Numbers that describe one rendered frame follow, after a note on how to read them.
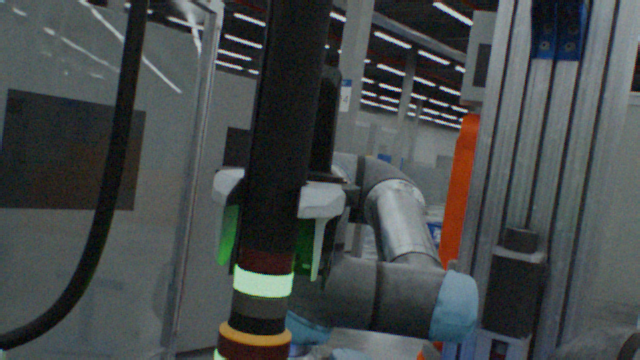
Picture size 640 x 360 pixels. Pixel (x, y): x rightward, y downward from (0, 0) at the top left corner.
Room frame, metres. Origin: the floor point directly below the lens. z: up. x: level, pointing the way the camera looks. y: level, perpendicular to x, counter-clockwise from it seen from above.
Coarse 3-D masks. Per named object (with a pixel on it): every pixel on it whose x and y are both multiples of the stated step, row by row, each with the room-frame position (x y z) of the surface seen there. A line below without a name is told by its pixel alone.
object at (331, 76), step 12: (324, 72) 0.43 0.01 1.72; (336, 72) 0.44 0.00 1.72; (324, 84) 0.42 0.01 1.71; (336, 84) 0.43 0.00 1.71; (324, 96) 0.43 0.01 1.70; (336, 96) 0.43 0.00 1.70; (324, 108) 0.43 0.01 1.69; (336, 108) 0.44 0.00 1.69; (324, 120) 0.44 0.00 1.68; (336, 120) 0.46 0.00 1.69; (324, 132) 0.44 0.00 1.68; (312, 144) 0.45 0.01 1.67; (324, 144) 0.45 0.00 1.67; (312, 156) 0.46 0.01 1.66; (324, 156) 0.46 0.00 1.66; (312, 168) 0.46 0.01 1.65; (324, 168) 0.46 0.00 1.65
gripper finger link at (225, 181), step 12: (216, 180) 0.35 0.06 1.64; (228, 180) 0.33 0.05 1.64; (240, 180) 0.33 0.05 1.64; (216, 192) 0.33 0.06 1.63; (228, 192) 0.32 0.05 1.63; (240, 192) 0.34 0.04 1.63; (216, 204) 0.35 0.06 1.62; (228, 204) 0.32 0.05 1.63; (216, 216) 0.35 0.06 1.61; (228, 216) 0.36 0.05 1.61; (216, 228) 0.35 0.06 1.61; (228, 228) 0.37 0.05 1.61; (216, 240) 0.36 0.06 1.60; (228, 240) 0.37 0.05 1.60; (216, 252) 0.36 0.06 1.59; (228, 252) 0.38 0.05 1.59
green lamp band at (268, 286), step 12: (240, 276) 0.34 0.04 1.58; (252, 276) 0.33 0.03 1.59; (264, 276) 0.33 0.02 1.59; (276, 276) 0.33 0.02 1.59; (288, 276) 0.34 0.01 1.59; (240, 288) 0.33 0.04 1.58; (252, 288) 0.33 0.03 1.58; (264, 288) 0.33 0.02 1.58; (276, 288) 0.33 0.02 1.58; (288, 288) 0.34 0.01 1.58
